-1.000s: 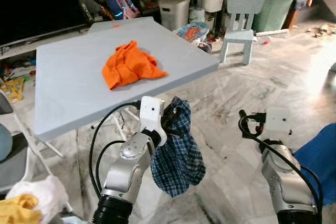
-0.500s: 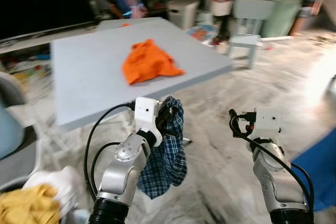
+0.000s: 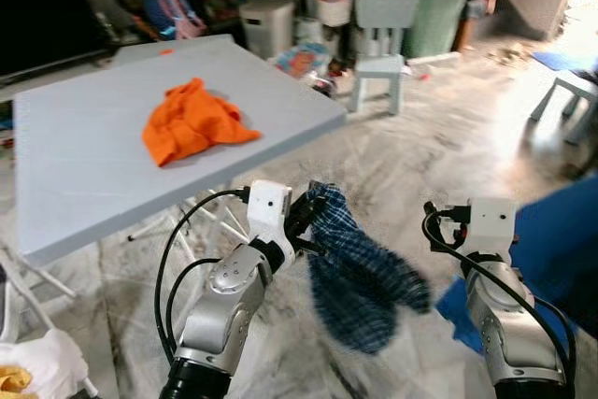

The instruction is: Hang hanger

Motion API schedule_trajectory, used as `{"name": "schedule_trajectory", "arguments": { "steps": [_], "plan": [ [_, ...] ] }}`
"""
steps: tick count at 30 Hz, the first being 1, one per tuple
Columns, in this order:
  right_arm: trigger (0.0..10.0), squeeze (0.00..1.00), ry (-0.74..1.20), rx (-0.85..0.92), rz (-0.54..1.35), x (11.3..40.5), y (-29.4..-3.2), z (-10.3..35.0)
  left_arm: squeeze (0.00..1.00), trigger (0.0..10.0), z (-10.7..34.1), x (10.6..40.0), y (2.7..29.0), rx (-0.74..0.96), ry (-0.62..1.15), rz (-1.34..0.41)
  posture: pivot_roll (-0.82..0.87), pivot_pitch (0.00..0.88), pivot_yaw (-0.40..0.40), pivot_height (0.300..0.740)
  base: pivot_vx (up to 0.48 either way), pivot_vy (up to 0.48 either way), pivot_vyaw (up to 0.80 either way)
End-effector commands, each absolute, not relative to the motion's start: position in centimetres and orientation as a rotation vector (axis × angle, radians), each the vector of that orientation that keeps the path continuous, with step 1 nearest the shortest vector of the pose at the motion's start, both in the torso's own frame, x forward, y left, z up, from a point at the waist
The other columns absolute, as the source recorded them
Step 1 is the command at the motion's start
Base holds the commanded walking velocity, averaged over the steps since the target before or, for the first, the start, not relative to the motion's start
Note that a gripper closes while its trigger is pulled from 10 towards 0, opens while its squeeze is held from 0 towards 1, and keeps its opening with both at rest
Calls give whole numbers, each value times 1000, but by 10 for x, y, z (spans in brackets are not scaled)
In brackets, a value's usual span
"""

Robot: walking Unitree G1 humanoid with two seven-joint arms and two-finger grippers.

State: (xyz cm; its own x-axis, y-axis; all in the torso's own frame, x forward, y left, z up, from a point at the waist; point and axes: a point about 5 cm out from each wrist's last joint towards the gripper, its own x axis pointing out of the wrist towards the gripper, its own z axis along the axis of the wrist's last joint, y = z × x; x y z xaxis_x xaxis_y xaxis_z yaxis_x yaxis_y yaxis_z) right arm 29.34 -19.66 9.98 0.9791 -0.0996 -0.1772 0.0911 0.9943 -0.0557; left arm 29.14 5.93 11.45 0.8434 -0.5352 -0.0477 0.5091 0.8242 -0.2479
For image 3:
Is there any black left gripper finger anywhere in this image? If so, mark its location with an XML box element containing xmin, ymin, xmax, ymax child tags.
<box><xmin>295</xmin><ymin>190</ymin><xmax>330</xmax><ymax>224</ymax></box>

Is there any blue checked garment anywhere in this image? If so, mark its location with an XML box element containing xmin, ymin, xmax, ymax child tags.
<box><xmin>302</xmin><ymin>181</ymin><xmax>437</xmax><ymax>356</ymax></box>

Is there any orange shirt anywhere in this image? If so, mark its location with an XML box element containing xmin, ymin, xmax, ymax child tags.
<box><xmin>142</xmin><ymin>78</ymin><xmax>263</xmax><ymax>169</ymax></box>

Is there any blue cloth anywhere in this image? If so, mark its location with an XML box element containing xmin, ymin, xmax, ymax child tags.
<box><xmin>435</xmin><ymin>171</ymin><xmax>598</xmax><ymax>357</ymax></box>

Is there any colourful baby bouncer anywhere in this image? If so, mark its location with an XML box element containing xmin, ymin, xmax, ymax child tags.
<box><xmin>271</xmin><ymin>41</ymin><xmax>340</xmax><ymax>98</ymax></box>

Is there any blue floor mat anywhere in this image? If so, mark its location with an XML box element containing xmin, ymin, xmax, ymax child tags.
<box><xmin>531</xmin><ymin>49</ymin><xmax>573</xmax><ymax>73</ymax></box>

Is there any white lidded bin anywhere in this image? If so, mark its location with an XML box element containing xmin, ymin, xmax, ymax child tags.
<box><xmin>238</xmin><ymin>0</ymin><xmax>297</xmax><ymax>61</ymax></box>

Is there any green laundry basket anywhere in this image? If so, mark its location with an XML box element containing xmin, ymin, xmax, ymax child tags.
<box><xmin>402</xmin><ymin>0</ymin><xmax>470</xmax><ymax>60</ymax></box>

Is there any white fabric basket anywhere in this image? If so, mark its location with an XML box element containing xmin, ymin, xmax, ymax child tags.
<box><xmin>317</xmin><ymin>0</ymin><xmax>353</xmax><ymax>28</ymax></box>

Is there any light blue children's table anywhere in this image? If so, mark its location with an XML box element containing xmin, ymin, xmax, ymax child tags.
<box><xmin>110</xmin><ymin>35</ymin><xmax>236</xmax><ymax>68</ymax></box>

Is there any grey folding table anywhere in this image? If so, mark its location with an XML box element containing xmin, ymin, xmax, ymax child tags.
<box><xmin>13</xmin><ymin>44</ymin><xmax>349</xmax><ymax>269</ymax></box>

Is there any pink and blue backpack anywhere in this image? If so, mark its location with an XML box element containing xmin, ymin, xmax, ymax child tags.
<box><xmin>140</xmin><ymin>0</ymin><xmax>210</xmax><ymax>42</ymax></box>

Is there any white cloth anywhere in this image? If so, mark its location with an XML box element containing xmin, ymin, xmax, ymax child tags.
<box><xmin>0</xmin><ymin>328</ymin><xmax>91</xmax><ymax>399</ymax></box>

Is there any black television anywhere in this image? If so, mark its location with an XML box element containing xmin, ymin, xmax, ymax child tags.
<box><xmin>0</xmin><ymin>0</ymin><xmax>120</xmax><ymax>79</ymax></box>

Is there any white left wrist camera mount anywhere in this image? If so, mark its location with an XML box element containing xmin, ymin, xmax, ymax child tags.
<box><xmin>247</xmin><ymin>179</ymin><xmax>294</xmax><ymax>248</ymax></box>

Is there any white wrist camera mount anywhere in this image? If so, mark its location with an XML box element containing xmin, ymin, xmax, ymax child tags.
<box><xmin>466</xmin><ymin>196</ymin><xmax>519</xmax><ymax>260</ymax></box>
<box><xmin>247</xmin><ymin>179</ymin><xmax>294</xmax><ymax>248</ymax></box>

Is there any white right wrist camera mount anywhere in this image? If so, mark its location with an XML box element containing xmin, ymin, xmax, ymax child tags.
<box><xmin>466</xmin><ymin>196</ymin><xmax>519</xmax><ymax>260</ymax></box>

